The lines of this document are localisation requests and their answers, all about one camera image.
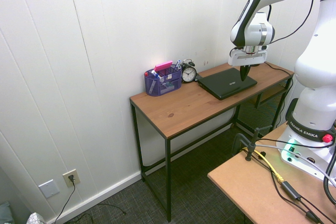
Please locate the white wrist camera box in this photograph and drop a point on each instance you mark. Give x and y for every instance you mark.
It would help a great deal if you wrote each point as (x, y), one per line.
(264, 48)

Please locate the black twin-bell alarm clock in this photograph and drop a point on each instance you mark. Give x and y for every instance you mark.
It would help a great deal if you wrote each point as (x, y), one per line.
(189, 74)

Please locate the purple mesh desk organizer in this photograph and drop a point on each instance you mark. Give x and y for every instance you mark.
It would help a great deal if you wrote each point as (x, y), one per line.
(162, 86)

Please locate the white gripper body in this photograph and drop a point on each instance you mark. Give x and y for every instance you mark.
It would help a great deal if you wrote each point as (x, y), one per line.
(246, 58)

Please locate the black metal clamp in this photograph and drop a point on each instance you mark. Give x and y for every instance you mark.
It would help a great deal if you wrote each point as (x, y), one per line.
(250, 142)

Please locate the pink eraser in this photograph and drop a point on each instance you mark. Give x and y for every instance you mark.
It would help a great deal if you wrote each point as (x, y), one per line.
(163, 66)

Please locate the brown fibreboard robot table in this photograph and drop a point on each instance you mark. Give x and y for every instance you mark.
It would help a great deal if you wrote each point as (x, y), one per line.
(249, 197)

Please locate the white blank wall plate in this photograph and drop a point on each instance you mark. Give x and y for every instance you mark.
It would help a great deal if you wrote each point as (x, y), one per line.
(50, 188)

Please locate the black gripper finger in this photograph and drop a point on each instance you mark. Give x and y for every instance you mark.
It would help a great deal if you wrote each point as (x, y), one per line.
(247, 71)
(242, 73)

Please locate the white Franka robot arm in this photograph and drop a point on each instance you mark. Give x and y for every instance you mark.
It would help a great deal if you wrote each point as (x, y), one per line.
(315, 64)

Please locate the white patterned bed cover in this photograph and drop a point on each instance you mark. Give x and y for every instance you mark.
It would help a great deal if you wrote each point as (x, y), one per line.
(36, 218)

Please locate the black laptop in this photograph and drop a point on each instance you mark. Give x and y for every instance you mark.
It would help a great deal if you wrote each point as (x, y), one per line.
(223, 83)

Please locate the wooden desk with black frame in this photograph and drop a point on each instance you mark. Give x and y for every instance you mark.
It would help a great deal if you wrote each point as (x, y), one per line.
(189, 106)

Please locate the blue-capped marker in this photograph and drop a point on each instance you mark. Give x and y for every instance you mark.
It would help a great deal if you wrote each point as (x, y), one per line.
(179, 62)

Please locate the beige wall outlet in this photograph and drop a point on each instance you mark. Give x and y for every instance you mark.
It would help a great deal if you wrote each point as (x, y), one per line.
(71, 178)

